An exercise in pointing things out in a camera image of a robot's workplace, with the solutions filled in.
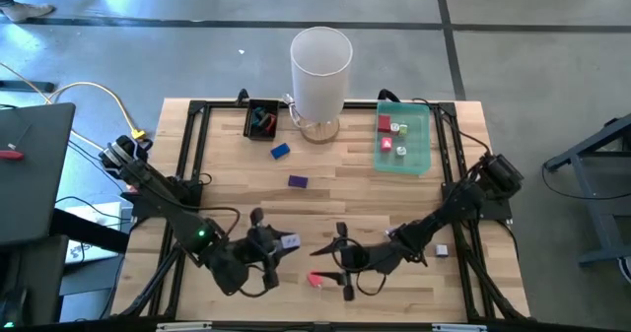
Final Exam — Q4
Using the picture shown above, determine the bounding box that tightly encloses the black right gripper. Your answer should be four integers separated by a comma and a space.
309, 222, 398, 302

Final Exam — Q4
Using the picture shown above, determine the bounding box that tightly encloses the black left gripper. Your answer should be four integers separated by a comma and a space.
244, 207, 301, 291

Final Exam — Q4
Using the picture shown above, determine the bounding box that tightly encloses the blue rectangular box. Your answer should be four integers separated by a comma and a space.
269, 142, 292, 161

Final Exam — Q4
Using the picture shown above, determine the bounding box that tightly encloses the black slotted organizer bin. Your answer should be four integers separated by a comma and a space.
243, 98, 280, 143

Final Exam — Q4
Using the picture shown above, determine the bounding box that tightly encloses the teal translucent plastic bin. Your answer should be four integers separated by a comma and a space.
373, 100, 433, 176

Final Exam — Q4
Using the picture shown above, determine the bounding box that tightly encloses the white printed box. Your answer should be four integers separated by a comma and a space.
63, 201, 124, 265

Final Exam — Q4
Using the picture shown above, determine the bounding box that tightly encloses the white shade wooden base lamp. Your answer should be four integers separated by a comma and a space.
289, 25, 354, 145

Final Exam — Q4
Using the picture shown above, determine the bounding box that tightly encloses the dark grey desk surface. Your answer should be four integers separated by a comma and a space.
0, 102, 76, 247

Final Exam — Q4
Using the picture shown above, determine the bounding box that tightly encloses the black floor bar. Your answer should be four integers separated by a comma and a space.
0, 80, 56, 94

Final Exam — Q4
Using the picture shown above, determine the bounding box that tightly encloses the person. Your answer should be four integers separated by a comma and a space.
0, 0, 56, 25

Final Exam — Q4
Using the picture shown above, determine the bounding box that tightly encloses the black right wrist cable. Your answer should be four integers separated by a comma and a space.
330, 236, 389, 298

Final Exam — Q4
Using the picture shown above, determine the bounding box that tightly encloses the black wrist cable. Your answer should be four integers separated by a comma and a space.
194, 204, 273, 299
330, 236, 389, 298

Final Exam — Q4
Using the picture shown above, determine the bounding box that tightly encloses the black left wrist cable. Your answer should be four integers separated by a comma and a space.
194, 204, 273, 299

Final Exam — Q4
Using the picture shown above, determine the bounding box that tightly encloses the silver aluminium bracket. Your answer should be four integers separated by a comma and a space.
432, 323, 488, 332
156, 321, 213, 332

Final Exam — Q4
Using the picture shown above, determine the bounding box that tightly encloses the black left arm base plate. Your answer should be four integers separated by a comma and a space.
120, 173, 198, 220

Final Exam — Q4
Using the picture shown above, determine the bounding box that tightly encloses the black aluminium rig frame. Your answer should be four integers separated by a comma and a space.
110, 99, 531, 323

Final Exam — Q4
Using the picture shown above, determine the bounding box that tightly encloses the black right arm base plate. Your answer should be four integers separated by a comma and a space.
441, 181, 514, 223

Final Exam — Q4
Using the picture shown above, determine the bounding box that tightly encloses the yellow floor cable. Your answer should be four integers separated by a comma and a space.
0, 61, 148, 142

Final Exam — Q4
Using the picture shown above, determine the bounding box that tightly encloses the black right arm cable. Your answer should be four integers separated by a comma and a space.
410, 98, 494, 159

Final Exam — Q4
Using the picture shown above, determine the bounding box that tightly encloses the black floor cable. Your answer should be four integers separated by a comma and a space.
539, 162, 631, 203

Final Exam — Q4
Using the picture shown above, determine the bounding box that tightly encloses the grey blue table frame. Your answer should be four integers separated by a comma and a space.
543, 112, 631, 268

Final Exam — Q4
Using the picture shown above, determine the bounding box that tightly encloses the red handled screwdriver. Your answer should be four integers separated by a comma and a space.
0, 124, 32, 163

